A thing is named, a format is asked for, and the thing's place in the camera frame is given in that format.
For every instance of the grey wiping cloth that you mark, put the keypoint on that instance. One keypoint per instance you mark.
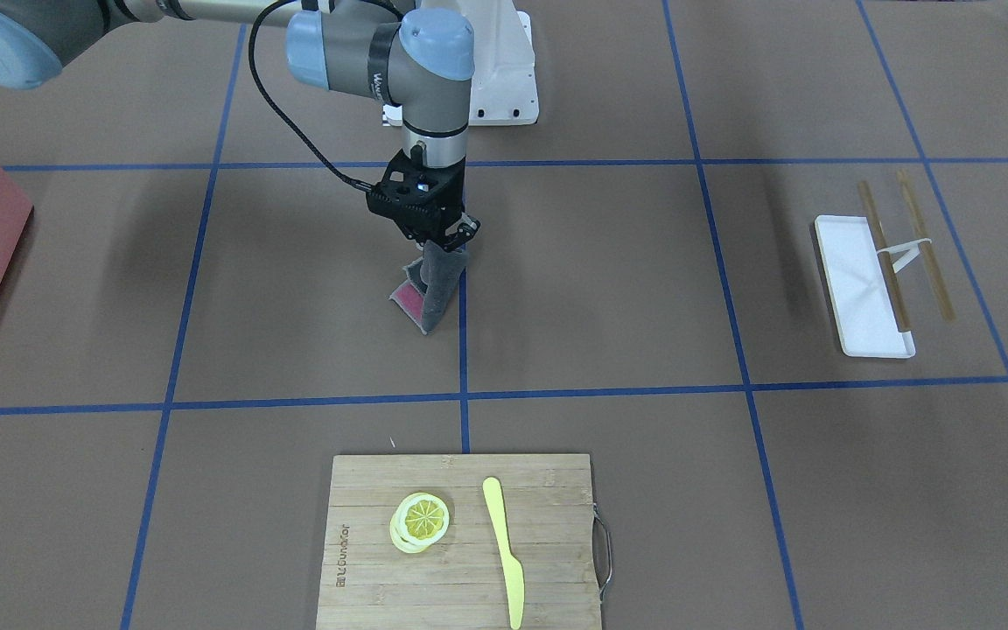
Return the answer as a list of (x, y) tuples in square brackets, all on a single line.
[(429, 284)]

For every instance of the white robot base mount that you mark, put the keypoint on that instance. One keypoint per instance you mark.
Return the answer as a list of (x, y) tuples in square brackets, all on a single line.
[(504, 88)]

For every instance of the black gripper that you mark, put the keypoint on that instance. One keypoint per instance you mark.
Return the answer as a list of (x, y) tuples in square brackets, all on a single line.
[(455, 187)]

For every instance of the yellow plastic knife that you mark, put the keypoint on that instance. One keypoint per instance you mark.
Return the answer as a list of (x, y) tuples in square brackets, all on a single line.
[(511, 567)]

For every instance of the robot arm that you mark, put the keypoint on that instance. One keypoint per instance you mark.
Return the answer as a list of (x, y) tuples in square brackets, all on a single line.
[(395, 52)]

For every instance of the bamboo cutting board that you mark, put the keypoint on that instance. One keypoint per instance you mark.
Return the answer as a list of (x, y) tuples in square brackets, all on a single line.
[(366, 583)]

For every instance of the white rectangular tray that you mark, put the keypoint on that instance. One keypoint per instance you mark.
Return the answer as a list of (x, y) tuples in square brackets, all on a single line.
[(858, 297)]

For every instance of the yellow lemon slices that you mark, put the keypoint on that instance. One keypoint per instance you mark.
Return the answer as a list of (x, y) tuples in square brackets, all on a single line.
[(420, 520)]

